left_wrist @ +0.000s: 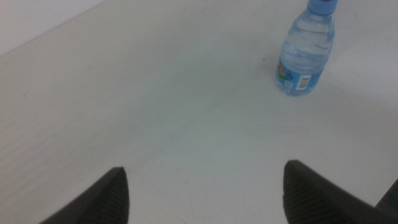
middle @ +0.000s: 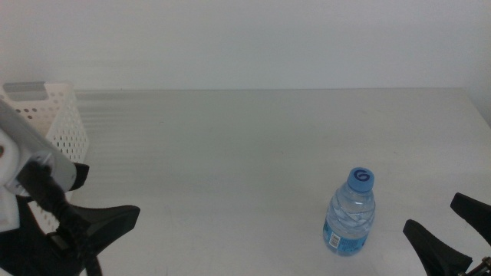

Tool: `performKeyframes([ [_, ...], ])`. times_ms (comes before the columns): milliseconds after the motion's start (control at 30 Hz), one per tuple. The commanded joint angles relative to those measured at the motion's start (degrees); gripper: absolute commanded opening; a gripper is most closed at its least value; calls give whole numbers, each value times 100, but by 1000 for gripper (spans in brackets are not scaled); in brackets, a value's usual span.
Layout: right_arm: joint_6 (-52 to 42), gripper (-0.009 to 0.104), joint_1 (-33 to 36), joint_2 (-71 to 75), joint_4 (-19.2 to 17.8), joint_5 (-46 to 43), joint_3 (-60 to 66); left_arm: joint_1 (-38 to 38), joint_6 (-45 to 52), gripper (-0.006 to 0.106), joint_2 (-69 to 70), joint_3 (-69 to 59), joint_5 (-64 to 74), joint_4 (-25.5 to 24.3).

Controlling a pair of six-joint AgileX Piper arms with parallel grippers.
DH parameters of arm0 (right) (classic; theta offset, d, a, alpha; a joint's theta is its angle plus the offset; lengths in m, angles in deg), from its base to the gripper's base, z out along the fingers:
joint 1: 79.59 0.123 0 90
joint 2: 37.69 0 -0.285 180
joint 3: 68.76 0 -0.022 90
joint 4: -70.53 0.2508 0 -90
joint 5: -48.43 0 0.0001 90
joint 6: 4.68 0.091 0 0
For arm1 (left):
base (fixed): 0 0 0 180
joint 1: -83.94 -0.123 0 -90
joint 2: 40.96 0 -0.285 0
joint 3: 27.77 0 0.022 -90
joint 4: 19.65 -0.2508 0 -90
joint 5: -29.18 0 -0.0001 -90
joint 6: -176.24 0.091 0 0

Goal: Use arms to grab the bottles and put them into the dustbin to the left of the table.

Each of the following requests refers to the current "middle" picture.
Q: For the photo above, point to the small water bottle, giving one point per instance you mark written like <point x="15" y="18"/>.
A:
<point x="349" y="214"/>

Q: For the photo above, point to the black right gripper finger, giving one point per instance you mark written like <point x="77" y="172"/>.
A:
<point x="433" y="257"/>
<point x="475" y="214"/>

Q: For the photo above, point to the white perforated plastic basket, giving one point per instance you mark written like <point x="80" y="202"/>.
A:
<point x="65" y="122"/>

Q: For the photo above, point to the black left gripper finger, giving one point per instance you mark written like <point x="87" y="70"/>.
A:
<point x="111" y="224"/>
<point x="81" y="175"/>

